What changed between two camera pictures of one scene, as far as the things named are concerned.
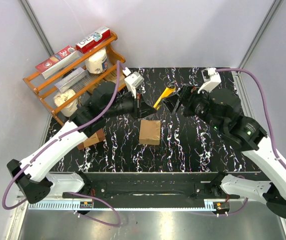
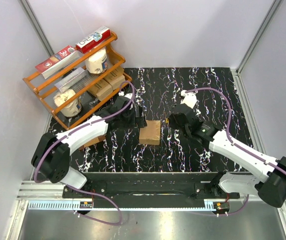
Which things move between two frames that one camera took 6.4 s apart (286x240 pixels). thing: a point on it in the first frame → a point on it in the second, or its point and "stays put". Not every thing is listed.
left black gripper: x=141 y=109 → x=137 y=122
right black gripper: x=186 y=96 → x=171 y=119
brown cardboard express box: x=150 y=132 stays put
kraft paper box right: x=112 y=77 stays put
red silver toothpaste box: x=61 y=58 stays put
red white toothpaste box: x=97 y=37 stays put
